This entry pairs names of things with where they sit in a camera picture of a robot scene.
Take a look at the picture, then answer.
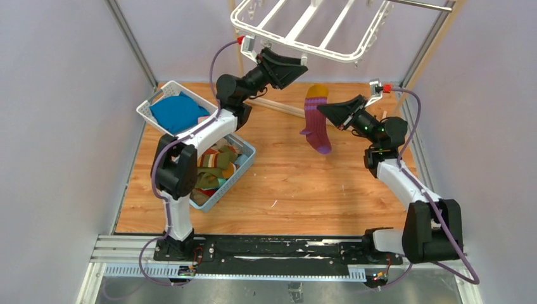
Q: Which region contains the light blue plastic basket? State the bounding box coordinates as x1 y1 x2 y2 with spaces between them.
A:
189 134 256 212

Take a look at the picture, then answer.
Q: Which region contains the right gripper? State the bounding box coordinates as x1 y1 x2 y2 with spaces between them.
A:
317 95 381 148

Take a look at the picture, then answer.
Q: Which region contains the maroon striped sock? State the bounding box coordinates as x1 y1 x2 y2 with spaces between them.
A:
300 84 332 155

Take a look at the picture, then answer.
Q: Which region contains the white clip sock hanger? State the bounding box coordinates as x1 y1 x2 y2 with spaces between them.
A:
241 1 382 61

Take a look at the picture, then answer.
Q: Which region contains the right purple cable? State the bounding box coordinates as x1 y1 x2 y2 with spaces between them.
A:
357 84 481 291

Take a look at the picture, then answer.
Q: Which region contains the beige sock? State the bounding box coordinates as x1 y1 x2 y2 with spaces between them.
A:
194 188 218 197

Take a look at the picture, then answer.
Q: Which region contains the wooden drying rack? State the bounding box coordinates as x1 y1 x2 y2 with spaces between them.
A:
228 0 467 127

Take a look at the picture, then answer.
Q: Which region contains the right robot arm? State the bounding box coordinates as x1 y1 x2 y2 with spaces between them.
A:
317 95 463 264

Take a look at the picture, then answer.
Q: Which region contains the purple cable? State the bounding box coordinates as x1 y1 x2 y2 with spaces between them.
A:
357 84 481 291
138 35 246 288

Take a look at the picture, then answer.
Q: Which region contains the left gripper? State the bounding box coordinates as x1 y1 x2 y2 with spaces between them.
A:
239 49 308 105

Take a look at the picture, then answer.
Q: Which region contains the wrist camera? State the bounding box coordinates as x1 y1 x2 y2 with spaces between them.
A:
365 79 392 108
239 35 257 63

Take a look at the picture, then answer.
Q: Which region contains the olive striped sock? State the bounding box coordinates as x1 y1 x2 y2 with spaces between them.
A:
198 145 241 180
195 168 227 189

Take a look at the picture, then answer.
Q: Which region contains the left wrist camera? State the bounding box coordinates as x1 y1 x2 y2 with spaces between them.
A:
239 35 257 63

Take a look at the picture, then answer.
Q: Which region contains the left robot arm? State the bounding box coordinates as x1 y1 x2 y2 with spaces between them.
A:
151 47 308 262

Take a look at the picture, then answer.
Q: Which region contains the white plastic basket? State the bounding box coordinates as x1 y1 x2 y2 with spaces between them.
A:
136 81 224 137

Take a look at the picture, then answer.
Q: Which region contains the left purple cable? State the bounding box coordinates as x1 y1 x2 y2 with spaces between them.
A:
138 35 246 288

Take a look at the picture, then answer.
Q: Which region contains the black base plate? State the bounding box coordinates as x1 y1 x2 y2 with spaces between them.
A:
152 234 403 282

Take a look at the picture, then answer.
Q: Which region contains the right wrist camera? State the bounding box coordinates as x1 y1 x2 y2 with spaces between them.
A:
365 79 392 108

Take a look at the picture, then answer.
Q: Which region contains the blue cloth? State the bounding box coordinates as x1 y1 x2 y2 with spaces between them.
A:
149 92 210 135

